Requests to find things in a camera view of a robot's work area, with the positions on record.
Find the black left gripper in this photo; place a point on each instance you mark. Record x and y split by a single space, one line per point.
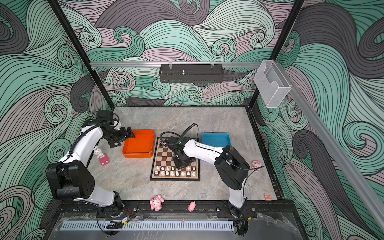
124 137

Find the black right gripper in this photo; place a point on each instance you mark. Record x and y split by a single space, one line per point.
178 166

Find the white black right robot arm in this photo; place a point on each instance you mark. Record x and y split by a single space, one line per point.
233 169

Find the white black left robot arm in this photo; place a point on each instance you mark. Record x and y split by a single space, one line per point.
70 179

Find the brown cream chessboard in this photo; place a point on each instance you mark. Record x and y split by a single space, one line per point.
165 169

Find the white rabbit pink base figurine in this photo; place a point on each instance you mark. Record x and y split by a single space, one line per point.
103 158

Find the orange plastic tray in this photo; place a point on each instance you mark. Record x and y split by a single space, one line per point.
141 146

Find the blue plastic tray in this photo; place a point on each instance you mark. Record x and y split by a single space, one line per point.
219 140

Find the small pink pig figurine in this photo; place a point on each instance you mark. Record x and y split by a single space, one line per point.
192 206

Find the pink pig plush toy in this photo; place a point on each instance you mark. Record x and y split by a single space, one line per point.
156 203

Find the pink white round figurine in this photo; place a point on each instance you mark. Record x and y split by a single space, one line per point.
256 165

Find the black perforated wall shelf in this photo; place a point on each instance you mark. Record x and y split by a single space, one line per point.
191 73

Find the black front mounting rail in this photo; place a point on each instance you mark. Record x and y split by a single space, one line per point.
220 208

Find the white slotted cable duct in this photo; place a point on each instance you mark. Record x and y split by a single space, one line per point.
151 226

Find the clear acrylic wall box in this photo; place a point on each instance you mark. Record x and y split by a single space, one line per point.
272 82

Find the aluminium right wall rail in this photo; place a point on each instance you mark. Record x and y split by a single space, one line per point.
310 109

